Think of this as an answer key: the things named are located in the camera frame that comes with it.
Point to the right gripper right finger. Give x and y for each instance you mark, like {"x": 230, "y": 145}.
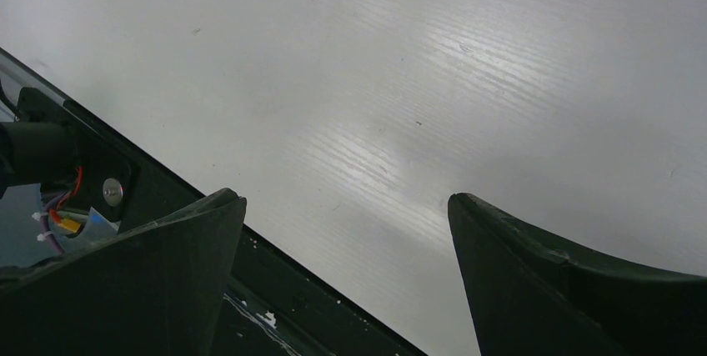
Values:
{"x": 532, "y": 292}

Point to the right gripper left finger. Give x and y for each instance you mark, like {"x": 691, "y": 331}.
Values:
{"x": 153, "y": 290}

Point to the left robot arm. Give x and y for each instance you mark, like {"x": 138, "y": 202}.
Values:
{"x": 40, "y": 145}

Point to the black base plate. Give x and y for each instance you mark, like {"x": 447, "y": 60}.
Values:
{"x": 271, "y": 304}

